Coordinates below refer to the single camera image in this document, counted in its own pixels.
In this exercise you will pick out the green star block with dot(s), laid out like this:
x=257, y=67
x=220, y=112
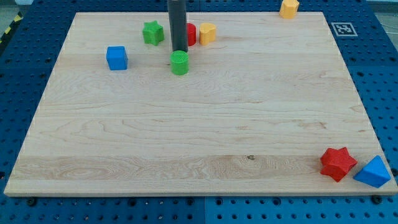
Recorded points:
x=153, y=33

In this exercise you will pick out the blue cube block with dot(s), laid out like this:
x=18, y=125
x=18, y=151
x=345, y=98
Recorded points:
x=116, y=57

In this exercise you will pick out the red star block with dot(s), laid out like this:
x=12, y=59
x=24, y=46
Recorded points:
x=337, y=163

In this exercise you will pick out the green cylinder block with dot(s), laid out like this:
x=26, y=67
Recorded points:
x=179, y=62

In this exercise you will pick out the light wooden board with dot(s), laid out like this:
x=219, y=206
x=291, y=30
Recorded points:
x=257, y=109

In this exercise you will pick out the yellow heart block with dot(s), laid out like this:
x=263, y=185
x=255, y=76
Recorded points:
x=207, y=33

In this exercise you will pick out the red cylinder block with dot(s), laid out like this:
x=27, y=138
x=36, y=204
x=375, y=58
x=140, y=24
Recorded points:
x=191, y=34

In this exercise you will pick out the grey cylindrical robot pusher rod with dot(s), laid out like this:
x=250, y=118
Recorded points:
x=178, y=24

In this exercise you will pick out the yellow hexagon block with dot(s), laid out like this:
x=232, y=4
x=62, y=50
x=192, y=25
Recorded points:
x=289, y=8

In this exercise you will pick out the white fiducial marker tag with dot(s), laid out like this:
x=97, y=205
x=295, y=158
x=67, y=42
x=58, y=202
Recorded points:
x=344, y=29

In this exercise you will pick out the blue triangle block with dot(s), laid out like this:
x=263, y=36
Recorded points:
x=373, y=173

